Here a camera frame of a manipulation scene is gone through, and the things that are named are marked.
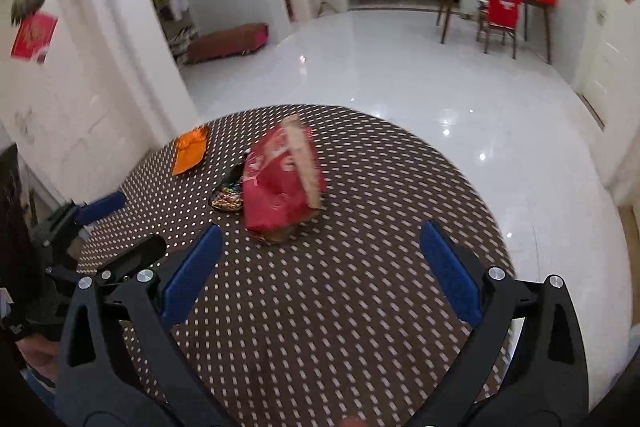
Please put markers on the dark colourful candy wrapper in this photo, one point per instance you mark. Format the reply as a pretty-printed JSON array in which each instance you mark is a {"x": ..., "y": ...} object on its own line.
[{"x": 227, "y": 194}]

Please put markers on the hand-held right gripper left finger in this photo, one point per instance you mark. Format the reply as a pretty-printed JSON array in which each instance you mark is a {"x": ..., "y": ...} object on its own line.
[{"x": 192, "y": 277}]

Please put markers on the red square door poster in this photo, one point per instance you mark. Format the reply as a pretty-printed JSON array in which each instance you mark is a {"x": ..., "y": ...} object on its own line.
[{"x": 34, "y": 37}]

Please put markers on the person's left forearm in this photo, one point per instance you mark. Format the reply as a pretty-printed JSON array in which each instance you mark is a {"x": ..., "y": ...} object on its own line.
[{"x": 40, "y": 362}]

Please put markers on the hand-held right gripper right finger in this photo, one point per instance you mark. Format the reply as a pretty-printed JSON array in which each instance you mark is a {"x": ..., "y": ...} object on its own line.
[{"x": 450, "y": 272}]

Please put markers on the orange packet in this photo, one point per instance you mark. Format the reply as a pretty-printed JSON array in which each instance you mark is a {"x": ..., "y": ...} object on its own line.
[{"x": 191, "y": 149}]

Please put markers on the wooden chair with red shirt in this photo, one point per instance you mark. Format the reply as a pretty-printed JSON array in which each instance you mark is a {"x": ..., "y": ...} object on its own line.
[{"x": 502, "y": 9}]

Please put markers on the brown polka-dot tablecloth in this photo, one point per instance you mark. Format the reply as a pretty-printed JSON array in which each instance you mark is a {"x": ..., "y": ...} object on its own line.
[{"x": 325, "y": 287}]

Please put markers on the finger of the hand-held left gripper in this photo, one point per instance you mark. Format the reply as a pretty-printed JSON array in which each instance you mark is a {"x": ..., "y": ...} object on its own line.
[
  {"x": 127, "y": 259},
  {"x": 102, "y": 207}
]

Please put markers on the red paper bag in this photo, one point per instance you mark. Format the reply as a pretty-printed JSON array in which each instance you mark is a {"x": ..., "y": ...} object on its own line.
[{"x": 282, "y": 184}]

